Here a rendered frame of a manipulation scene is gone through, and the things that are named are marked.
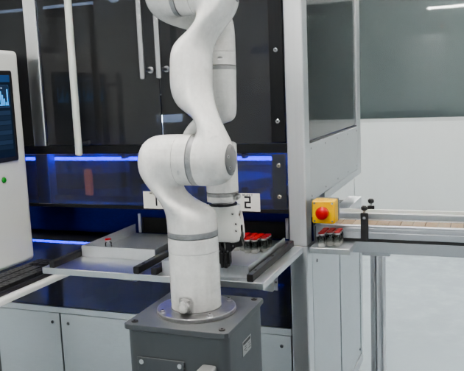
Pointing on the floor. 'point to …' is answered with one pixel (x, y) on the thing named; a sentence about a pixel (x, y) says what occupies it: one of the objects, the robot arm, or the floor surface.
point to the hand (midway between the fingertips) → (225, 259)
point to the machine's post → (299, 181)
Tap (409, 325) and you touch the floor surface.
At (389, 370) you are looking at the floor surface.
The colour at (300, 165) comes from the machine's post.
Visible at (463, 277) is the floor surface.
